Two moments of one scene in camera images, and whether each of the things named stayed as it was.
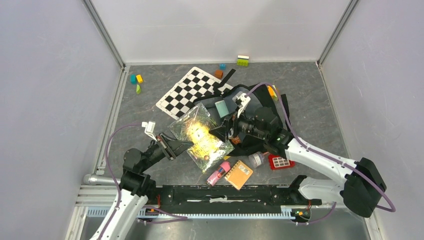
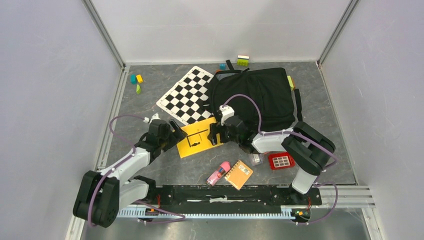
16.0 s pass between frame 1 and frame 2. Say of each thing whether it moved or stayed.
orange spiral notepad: stayed
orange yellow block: moved
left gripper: moved
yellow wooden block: stayed
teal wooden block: stayed
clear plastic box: stayed
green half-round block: stayed
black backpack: moved
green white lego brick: stayed
